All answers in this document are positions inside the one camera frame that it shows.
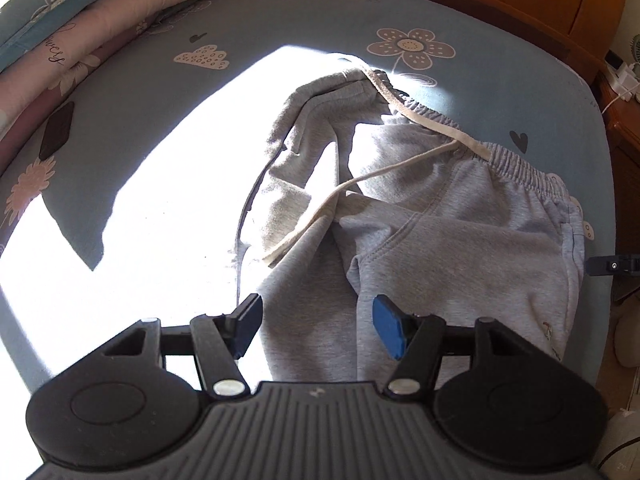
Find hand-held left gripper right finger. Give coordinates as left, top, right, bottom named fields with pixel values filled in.
left=372, top=294, right=533, bottom=402

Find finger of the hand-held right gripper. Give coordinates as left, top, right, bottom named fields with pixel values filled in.
left=587, top=255, right=640, bottom=277

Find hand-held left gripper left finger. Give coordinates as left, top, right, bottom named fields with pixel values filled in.
left=102, top=293, right=264, bottom=402

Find grey drawstring sweatpants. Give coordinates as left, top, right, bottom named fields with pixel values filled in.
left=232, top=67, right=586, bottom=383

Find wooden nightstand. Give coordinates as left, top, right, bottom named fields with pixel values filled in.
left=595, top=60, right=640, bottom=301

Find white power strip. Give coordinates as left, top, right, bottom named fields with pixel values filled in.
left=606, top=51, right=640, bottom=102

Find pink floral folded quilt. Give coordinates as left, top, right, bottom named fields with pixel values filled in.
left=0, top=0, right=253, bottom=171

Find blue floral pillow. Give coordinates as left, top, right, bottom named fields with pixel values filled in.
left=0, top=0, right=176, bottom=63

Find white charging cable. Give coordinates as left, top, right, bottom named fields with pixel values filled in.
left=602, top=91, right=640, bottom=113

